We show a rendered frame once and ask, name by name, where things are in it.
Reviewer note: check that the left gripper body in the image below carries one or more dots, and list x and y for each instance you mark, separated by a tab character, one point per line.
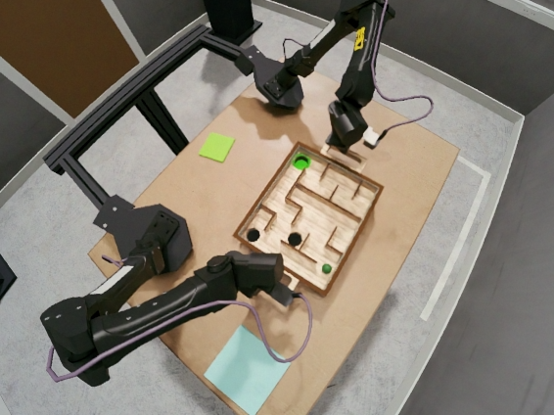
334	140

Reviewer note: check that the wooden maze board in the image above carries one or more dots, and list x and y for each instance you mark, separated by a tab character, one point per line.
312	211

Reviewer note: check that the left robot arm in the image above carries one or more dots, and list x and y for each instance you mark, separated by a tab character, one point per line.
357	86

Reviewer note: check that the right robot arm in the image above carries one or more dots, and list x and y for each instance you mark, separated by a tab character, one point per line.
76	336

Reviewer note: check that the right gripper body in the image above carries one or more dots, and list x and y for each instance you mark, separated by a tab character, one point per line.
279	292

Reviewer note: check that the green square patch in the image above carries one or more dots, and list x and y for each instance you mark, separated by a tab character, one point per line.
216	147

